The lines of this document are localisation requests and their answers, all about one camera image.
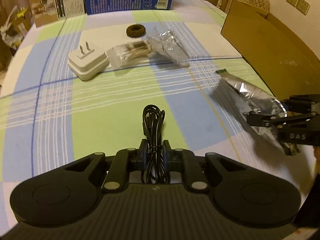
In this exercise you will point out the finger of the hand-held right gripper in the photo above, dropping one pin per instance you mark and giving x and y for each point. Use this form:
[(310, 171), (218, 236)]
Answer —
[(265, 120), (302, 102)]

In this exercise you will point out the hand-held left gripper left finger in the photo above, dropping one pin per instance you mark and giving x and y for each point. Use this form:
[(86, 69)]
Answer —
[(143, 153)]

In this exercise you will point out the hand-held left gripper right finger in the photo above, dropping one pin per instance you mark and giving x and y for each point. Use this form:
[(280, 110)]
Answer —
[(166, 153)]

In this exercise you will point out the silver foil bag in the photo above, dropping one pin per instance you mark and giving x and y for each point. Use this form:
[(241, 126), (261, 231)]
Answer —
[(250, 95)]

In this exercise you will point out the brown cardboard box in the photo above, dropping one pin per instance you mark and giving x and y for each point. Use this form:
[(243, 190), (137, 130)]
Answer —
[(270, 50)]

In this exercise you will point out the clear bag of cotton swabs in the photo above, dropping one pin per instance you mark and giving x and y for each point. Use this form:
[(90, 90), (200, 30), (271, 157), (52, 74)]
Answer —
[(125, 55)]

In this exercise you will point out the white power adapter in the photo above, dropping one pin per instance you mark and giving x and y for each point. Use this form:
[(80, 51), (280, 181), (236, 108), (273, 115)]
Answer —
[(87, 65)]

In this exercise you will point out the clear plastic bag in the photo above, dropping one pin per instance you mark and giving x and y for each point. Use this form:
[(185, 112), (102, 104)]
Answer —
[(170, 47)]

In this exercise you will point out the person's right hand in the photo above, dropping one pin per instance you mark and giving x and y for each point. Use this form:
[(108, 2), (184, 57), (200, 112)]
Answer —
[(317, 153)]

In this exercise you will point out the checked tablecloth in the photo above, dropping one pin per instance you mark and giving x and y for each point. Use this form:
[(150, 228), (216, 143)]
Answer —
[(100, 110)]

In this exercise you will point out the blue cardboard box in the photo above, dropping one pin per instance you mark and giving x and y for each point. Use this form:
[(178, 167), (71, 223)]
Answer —
[(120, 0)]

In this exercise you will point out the brown and white product box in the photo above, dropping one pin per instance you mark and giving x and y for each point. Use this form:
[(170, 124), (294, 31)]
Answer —
[(50, 5)]

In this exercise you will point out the crumpled plastic wrapper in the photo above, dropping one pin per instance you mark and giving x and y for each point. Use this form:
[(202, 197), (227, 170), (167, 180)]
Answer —
[(10, 31)]

